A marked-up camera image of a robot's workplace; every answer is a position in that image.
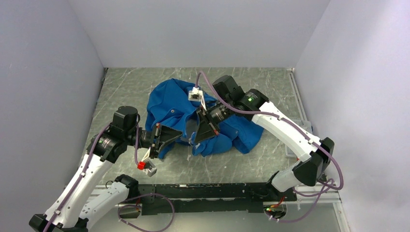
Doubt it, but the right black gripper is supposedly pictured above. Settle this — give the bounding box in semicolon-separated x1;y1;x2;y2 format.
193;98;234;144

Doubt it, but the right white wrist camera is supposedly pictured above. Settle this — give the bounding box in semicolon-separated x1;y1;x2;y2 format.
188;87;206;110

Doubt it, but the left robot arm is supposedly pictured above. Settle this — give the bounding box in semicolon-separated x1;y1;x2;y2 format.
29;106;182;232

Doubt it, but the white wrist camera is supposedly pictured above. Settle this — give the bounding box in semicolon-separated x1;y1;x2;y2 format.
188;87;206;110
137;149;158;177

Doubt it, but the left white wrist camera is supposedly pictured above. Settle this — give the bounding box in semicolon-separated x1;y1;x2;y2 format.
137;149;158;177

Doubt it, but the blue zip jacket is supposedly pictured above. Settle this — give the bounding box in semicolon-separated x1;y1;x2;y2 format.
145;78;264;159

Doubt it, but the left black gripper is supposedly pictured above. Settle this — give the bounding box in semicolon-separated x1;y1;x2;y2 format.
125;123;183;159

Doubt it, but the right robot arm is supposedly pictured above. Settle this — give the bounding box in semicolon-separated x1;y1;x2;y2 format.
188;75;335;201

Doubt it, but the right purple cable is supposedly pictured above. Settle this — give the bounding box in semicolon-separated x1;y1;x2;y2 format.
194;71;344;224

